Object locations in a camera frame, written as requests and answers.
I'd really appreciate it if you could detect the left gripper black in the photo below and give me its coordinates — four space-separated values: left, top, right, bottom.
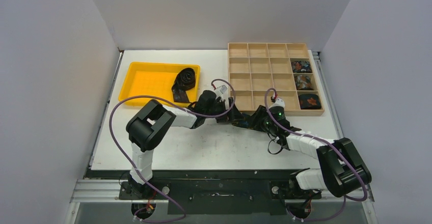
204 98 244 123

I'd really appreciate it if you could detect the blue yellow floral tie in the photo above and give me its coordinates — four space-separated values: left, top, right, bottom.
231 113 253 129

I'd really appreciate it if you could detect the wooden compartment box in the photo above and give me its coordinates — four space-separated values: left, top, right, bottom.
228 42 325 116

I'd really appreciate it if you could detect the yellow plastic tray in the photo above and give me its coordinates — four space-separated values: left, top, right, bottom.
118 62 201 107

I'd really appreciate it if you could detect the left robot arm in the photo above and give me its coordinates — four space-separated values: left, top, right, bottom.
126 89 242 199

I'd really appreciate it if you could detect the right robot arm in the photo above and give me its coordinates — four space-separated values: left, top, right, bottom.
247 106 371 201

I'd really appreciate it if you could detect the rolled tie bottom slot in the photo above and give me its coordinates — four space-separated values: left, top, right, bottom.
298 93 322 109

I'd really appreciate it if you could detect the rolled tie slot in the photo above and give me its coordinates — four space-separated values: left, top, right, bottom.
298 93 322 109
294 75 314 91
291 60 312 73

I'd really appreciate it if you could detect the rolled tie middle slot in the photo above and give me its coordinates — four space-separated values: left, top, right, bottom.
294 75 314 91

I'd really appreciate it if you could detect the black patterned tie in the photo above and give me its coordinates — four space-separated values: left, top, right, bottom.
171 68 196 103

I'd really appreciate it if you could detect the rolled tie top slot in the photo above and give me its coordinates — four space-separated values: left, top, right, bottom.
291 60 312 73

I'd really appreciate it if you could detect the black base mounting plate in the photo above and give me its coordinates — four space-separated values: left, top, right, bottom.
118 169 325 216

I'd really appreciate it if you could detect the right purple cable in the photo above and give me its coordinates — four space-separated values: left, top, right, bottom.
264 87 368 222

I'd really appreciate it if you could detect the purple cable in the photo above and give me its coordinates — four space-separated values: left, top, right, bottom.
107 78 236 224
264 87 368 222

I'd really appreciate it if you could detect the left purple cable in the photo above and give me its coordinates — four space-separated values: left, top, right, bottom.
107 78 236 224

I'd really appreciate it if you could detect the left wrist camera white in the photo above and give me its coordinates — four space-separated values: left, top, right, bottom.
213 85 228 102

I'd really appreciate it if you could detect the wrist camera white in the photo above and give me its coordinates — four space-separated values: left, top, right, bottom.
269 97 285 110
213 85 228 102

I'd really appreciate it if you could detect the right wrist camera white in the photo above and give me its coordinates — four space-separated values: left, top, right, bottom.
269 97 285 110

